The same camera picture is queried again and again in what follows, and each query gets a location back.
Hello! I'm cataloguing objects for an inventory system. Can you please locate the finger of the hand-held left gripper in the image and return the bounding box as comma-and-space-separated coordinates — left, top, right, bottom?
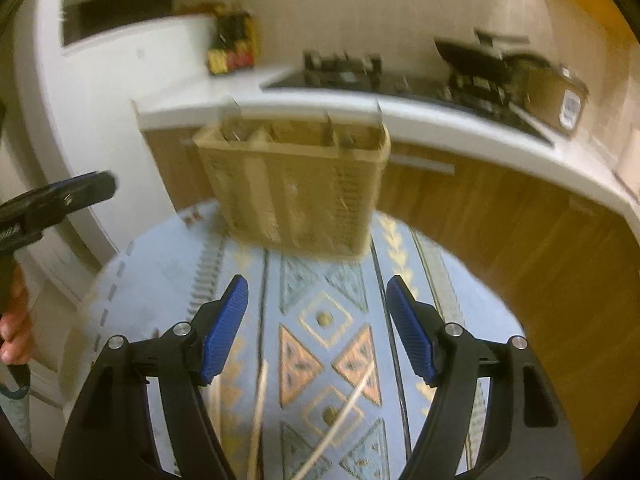
20, 170, 117, 233

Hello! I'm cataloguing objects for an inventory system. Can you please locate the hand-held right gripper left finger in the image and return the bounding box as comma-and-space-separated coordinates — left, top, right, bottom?
55, 275, 249, 480

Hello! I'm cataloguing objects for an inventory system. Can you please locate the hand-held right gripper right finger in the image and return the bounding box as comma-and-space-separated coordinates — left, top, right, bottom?
387, 275, 583, 480

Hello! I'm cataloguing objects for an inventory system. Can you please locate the wooden chopstick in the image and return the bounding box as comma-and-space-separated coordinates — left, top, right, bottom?
246, 364, 271, 480
299, 369, 377, 480

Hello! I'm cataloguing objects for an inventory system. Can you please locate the yellow plastic utensil basket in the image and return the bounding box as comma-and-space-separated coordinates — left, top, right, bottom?
192, 110, 392, 262

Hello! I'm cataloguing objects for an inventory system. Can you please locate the person's left hand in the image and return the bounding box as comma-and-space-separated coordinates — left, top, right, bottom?
0, 264, 35, 366

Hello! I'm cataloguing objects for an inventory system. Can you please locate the blue patterned tablecloth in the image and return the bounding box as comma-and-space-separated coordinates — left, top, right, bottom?
60, 200, 532, 480

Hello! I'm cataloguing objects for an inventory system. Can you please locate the tall dark sauce bottle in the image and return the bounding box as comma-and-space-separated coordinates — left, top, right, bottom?
207, 10, 237, 77

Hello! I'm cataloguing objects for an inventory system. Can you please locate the white kitchen counter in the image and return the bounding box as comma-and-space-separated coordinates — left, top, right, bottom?
131, 67, 640, 241

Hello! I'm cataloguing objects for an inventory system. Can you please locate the wide dark sauce bottle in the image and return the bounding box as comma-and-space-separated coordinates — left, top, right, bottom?
230, 9, 259, 72

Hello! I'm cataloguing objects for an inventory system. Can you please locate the black gas stove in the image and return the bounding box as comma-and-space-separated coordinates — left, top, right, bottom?
261, 49, 557, 149

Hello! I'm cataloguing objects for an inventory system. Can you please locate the golden rice cooker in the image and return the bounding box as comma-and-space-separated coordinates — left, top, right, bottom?
509, 54, 591, 136

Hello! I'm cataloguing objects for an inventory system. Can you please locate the black wok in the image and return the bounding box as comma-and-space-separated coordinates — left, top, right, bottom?
434, 29, 532, 78

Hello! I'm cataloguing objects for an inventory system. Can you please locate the black strap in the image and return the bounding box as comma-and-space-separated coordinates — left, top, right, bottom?
0, 362, 32, 403

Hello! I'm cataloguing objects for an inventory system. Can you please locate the silver cabinet handle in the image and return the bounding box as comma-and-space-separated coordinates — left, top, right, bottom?
389, 152, 457, 176

